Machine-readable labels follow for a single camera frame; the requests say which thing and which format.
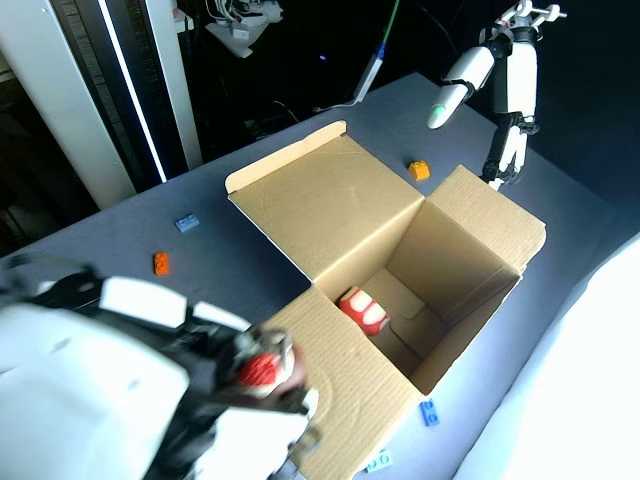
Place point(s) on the cardboard box white outside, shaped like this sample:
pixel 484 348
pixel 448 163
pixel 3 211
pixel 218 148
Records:
pixel 325 210

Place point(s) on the red and white block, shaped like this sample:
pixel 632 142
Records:
pixel 367 312

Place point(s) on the yellow-orange toy brick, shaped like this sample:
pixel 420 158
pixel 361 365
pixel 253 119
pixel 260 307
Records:
pixel 419 171

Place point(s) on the white plastic device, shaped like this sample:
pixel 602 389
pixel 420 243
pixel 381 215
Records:
pixel 240 35

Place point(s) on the bright white backdrop sheet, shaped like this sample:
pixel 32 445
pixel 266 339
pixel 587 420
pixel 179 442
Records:
pixel 575 375

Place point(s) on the blue flat toy brick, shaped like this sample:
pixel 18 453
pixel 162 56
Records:
pixel 430 413

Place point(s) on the pale grey-blue toy brick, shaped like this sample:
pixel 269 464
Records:
pixel 187 223

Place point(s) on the white light strip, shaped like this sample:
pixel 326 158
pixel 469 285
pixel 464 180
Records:
pixel 132 90

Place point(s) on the orange flat toy brick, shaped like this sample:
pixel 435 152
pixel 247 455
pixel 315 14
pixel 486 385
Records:
pixel 161 264

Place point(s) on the light blue flat brick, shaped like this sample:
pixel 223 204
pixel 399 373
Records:
pixel 379 462

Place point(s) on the grey table cloth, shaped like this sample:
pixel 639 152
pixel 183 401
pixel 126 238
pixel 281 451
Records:
pixel 125 240

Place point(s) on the narrow white frame post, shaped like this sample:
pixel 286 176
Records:
pixel 174 65

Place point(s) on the wide white frame post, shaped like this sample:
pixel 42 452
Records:
pixel 50 75

